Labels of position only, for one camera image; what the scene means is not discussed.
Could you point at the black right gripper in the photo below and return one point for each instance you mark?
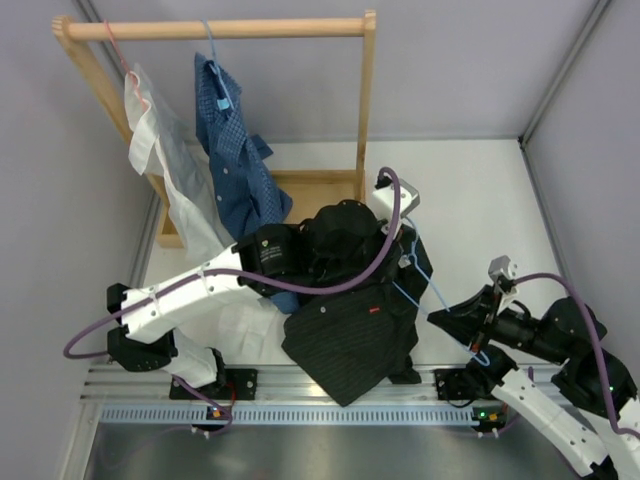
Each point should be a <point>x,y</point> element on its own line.
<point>468,321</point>

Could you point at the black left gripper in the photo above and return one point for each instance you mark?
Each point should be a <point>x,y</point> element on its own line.
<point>382,237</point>

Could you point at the black pinstriped shirt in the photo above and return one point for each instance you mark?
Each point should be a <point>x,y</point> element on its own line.
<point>369,329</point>

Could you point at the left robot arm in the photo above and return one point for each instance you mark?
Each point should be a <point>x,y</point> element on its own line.
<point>270,261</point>

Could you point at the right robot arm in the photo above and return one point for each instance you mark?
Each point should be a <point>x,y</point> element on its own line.
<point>606,444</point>

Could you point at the blue checked shirt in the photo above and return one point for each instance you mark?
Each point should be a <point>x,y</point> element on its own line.
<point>247,196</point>

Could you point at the blue hanger with shirt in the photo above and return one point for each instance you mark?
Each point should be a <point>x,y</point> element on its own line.
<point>224,100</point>

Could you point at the white shirt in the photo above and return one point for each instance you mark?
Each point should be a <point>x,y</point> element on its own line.
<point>163,144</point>

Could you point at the wooden clothes rack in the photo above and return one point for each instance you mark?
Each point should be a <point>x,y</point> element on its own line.
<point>313,174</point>

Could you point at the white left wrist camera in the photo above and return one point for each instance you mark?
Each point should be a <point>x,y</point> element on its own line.
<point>395,197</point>

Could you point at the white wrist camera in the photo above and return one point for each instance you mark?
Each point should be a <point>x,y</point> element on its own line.
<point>502,271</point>
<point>395,197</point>

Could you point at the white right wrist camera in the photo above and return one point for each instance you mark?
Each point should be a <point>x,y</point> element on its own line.
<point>502,271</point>

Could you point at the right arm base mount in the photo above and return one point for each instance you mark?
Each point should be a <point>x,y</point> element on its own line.
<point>461,388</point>

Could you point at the aluminium mounting rail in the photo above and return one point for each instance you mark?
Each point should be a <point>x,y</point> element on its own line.
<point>281,382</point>

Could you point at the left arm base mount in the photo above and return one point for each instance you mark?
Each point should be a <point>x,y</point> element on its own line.
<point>220,398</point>

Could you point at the pink wire hanger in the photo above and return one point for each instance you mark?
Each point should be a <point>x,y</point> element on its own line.
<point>128,71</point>

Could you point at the slotted grey cable duct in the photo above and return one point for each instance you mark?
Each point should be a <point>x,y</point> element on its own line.
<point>290,415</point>

